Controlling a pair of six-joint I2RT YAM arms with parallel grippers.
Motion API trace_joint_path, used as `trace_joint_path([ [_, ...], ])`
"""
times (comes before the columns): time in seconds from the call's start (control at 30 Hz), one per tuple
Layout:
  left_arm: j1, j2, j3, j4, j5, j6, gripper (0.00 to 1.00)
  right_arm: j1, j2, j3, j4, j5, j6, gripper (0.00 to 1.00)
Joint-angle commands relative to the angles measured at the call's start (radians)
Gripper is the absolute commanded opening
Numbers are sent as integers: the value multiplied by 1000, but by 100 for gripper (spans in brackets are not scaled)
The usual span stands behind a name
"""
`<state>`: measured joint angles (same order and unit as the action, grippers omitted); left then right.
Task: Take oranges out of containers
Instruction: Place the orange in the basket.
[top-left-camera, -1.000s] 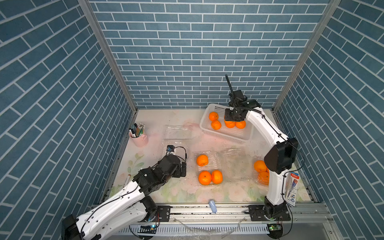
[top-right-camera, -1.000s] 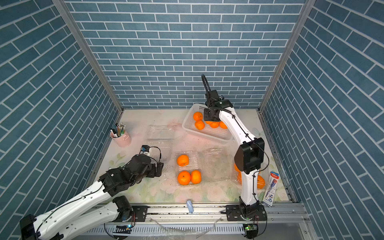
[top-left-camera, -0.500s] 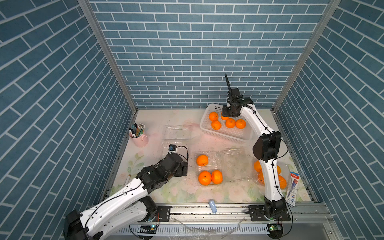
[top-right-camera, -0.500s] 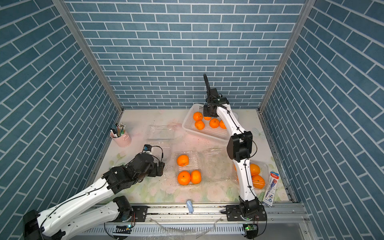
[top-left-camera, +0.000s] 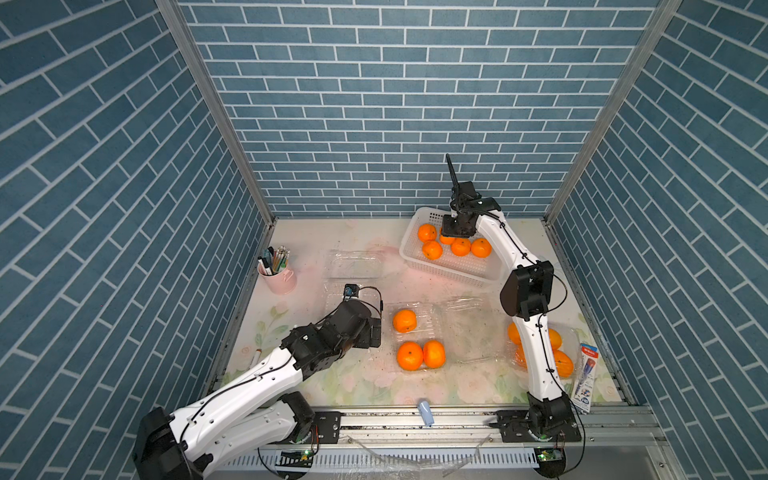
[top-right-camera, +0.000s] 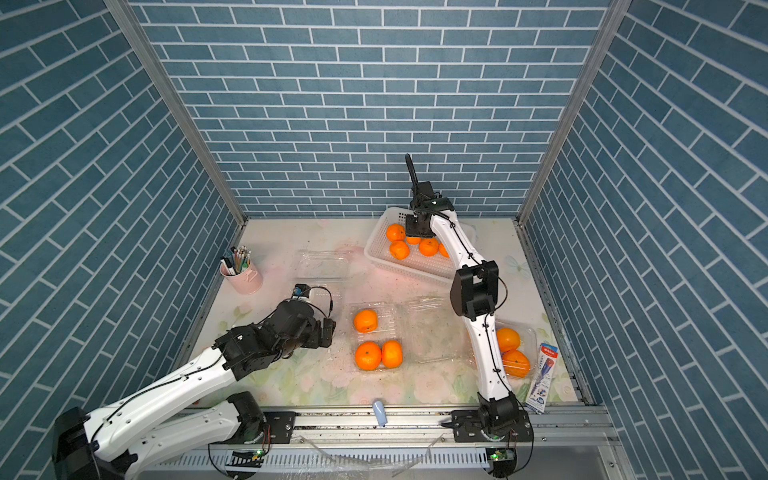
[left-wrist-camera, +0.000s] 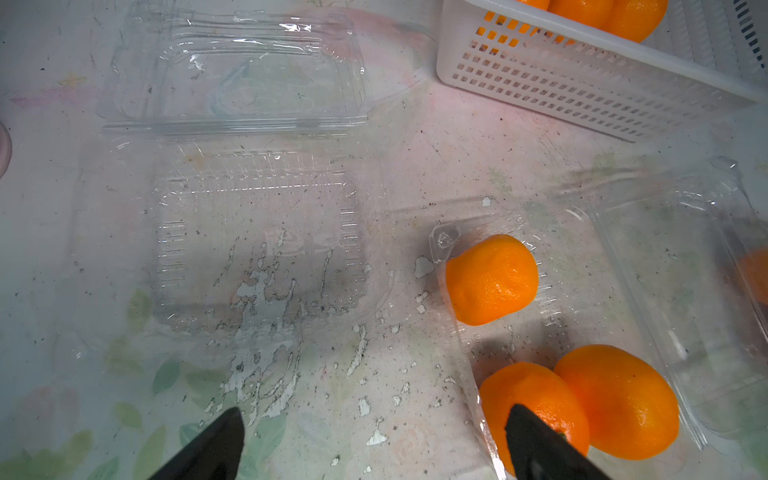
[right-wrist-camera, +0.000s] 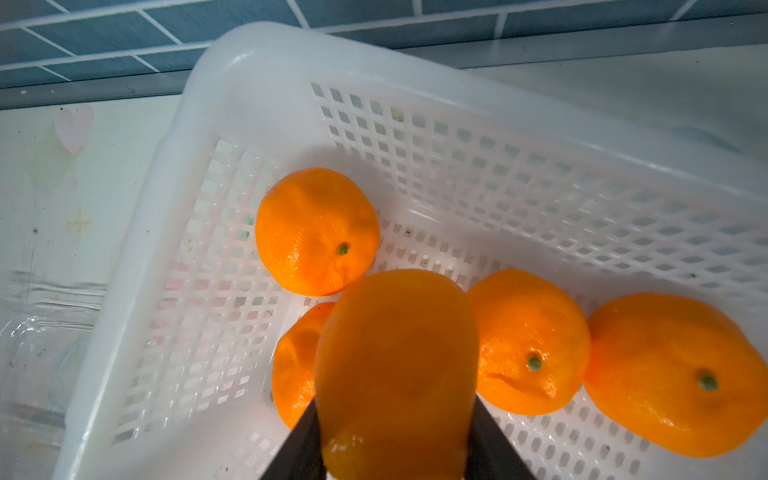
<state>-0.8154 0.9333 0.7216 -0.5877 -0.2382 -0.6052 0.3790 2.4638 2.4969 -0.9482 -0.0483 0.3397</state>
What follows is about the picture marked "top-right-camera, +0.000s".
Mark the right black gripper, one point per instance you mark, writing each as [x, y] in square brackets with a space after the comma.
[410, 227]

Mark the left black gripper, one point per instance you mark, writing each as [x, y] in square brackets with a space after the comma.
[317, 341]

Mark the orange box one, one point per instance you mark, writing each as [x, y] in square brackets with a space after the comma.
[366, 321]
[395, 232]

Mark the orange box three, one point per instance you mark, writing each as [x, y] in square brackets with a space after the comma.
[368, 356]
[428, 247]

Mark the white perforated plastic basket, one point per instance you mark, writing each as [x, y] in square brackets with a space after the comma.
[436, 268]

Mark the clear plastic clamshell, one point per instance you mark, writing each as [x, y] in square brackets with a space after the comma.
[326, 272]
[528, 345]
[426, 327]

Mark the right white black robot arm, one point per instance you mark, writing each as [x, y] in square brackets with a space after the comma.
[473, 296]

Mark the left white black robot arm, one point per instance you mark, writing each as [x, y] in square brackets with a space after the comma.
[120, 440]

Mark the pink metal pen bucket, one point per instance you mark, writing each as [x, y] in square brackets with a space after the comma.
[238, 268]

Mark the small light blue cylinder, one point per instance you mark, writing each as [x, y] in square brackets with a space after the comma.
[379, 412]

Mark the blue white packaged item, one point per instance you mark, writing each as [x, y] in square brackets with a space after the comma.
[539, 390]

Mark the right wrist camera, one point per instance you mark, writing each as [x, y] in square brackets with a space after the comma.
[422, 192]

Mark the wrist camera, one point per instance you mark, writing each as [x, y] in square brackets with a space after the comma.
[422, 192]
[301, 291]

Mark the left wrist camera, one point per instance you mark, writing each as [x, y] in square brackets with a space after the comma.
[301, 291]

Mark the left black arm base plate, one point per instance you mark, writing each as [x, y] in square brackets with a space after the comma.
[271, 427]

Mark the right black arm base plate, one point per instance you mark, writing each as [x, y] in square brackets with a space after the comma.
[472, 426]

